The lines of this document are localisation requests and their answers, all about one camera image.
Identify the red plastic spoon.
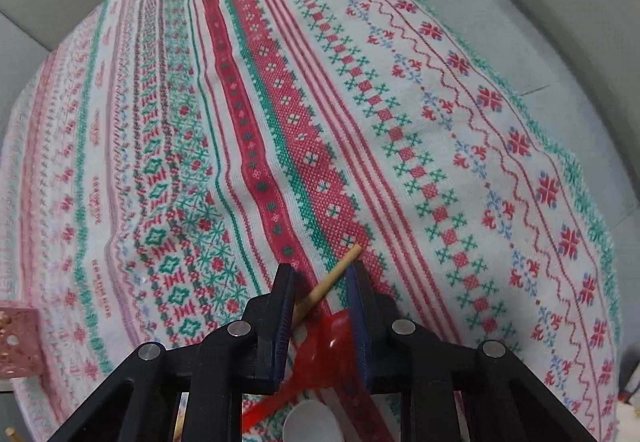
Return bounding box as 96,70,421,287
242,310,373,433

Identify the small white plastic spoon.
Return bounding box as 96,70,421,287
282,400,344,442

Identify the pink perforated utensil holder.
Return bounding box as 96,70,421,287
0,300,44,379

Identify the striped patterned tablecloth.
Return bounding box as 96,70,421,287
1,0,622,441

